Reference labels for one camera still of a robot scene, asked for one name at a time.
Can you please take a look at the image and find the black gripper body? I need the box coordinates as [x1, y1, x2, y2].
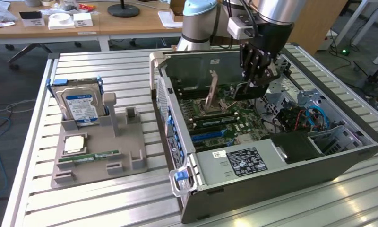
[247, 21, 295, 59]

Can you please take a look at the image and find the metal disk bay cage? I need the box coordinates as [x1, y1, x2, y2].
[254, 55, 304, 112]
[307, 124, 364, 157]

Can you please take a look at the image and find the wooden cabinet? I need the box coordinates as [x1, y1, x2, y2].
[283, 0, 348, 55]

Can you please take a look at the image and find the white socket box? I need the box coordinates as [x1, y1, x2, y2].
[320, 29, 338, 52]

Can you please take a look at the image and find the CPU socket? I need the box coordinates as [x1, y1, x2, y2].
[196, 96, 223, 112]

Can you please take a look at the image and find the silver chipset heatsink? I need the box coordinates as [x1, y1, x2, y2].
[235, 134, 255, 144]

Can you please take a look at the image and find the blue expansion slot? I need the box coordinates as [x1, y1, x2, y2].
[190, 133, 226, 142]
[188, 128, 227, 138]

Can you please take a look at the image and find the stack of papers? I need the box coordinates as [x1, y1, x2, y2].
[158, 10, 183, 29]

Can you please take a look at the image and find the cardboard box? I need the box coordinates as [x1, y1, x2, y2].
[168, 0, 186, 17]

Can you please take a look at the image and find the wooden desk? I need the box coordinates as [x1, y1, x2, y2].
[98, 0, 227, 52]
[0, 0, 100, 52]

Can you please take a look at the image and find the grey power supply unit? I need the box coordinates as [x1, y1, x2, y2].
[192, 138, 287, 186]

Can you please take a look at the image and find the black lamp base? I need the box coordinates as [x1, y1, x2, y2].
[106, 0, 140, 18]

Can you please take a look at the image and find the open grey PC case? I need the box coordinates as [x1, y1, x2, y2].
[148, 46, 378, 225]

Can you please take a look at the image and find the grey parts rack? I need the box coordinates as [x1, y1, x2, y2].
[49, 92, 148, 190]

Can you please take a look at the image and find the plain white box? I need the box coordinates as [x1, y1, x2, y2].
[71, 13, 92, 28]

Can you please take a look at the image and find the hard disk in blue carrier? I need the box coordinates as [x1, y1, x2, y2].
[46, 77, 108, 125]

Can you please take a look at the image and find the red small item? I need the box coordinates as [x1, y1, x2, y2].
[77, 2, 94, 13]

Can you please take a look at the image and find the flat white box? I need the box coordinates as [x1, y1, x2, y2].
[46, 20, 75, 31]

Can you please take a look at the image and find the green RAM stick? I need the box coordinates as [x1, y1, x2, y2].
[58, 150, 119, 163]

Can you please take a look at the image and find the silver CPU chip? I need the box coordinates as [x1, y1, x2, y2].
[63, 136, 85, 153]

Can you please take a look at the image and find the white tape roll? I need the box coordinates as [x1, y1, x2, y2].
[49, 13, 71, 24]

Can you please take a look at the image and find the black chair base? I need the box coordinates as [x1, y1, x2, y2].
[5, 43, 53, 70]

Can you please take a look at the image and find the white box with black top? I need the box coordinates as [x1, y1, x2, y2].
[19, 11, 45, 27]

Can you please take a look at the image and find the clear plastic bag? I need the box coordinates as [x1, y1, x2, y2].
[0, 1, 18, 22]

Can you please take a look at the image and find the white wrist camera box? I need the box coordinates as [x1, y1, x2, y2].
[226, 16, 256, 40]

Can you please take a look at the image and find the black cable bundle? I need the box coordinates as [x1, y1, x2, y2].
[275, 108, 298, 132]

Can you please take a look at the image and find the blue wire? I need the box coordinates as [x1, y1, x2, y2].
[304, 106, 331, 130]

